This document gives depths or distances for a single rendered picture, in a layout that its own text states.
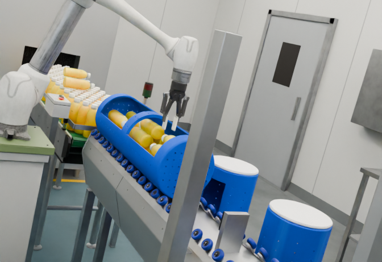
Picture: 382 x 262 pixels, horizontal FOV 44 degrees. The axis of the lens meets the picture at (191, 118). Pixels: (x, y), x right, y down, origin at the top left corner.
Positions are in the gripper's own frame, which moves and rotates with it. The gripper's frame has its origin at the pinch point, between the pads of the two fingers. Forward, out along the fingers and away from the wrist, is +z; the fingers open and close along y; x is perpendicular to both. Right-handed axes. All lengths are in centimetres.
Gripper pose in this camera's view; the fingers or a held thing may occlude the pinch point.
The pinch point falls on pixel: (169, 123)
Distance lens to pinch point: 226.5
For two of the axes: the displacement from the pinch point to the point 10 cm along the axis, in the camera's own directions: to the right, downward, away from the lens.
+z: -2.4, 9.6, 1.8
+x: -4.7, -2.7, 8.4
